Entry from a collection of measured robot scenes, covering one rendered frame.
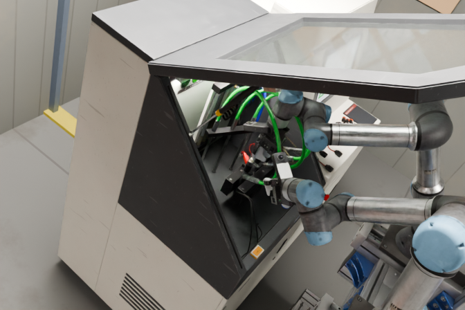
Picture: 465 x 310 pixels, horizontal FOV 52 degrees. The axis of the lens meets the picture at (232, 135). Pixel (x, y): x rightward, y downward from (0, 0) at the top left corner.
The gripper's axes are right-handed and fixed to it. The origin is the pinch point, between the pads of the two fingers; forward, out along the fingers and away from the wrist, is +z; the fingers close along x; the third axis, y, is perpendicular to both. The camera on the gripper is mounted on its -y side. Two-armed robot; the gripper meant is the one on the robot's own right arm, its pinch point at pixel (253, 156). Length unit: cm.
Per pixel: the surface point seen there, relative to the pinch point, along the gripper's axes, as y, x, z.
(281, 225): 23.9, -3.1, 17.1
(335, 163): 24, 47, 14
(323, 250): 44, 95, 112
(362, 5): -10, 83, -43
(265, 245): 24.5, -16.4, 17.2
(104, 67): -51, -35, -22
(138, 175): -25.7, -35.0, 10.9
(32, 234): -81, -33, 112
